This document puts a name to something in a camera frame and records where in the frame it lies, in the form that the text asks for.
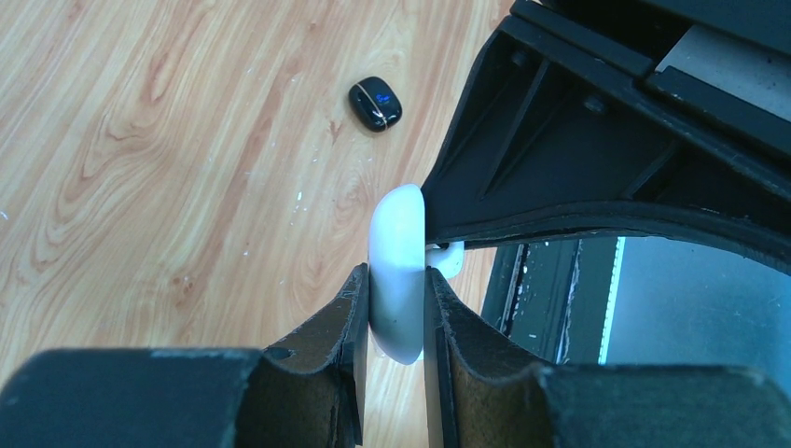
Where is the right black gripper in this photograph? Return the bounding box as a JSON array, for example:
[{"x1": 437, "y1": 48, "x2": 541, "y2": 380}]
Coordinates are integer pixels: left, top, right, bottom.
[{"x1": 422, "y1": 1, "x2": 790, "y2": 273}]

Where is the black earbud charging case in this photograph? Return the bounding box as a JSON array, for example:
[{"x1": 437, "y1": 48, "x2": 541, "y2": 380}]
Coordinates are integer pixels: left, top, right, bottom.
[{"x1": 348, "y1": 77, "x2": 403, "y2": 133}]

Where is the grey slotted cable duct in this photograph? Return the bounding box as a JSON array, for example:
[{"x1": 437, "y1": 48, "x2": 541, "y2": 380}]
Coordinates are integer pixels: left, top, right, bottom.
[{"x1": 598, "y1": 237, "x2": 625, "y2": 365}]

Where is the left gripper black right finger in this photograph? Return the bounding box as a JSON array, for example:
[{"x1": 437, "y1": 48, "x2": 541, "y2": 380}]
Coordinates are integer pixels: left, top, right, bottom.
[{"x1": 424, "y1": 268, "x2": 790, "y2": 447}]

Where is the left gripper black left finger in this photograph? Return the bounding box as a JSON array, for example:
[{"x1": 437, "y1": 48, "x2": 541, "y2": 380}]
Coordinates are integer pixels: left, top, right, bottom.
[{"x1": 1, "y1": 264, "x2": 369, "y2": 447}]

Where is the white earbud charging case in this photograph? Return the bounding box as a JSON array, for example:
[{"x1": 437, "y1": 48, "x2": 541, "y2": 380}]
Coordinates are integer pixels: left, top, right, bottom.
[{"x1": 368, "y1": 184, "x2": 465, "y2": 365}]

